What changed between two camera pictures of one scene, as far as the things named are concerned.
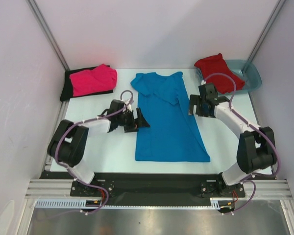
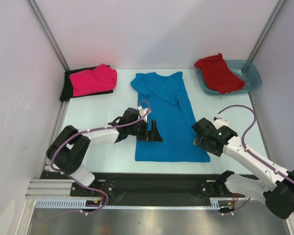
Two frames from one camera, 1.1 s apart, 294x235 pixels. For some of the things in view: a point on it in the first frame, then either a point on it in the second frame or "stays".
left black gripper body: [127, 120] to [139, 129]
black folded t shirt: [66, 92] stays
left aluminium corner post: [36, 11] stays
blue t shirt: [173, 135] stays
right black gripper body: [200, 110] to [214, 151]
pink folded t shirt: [103, 78] stays
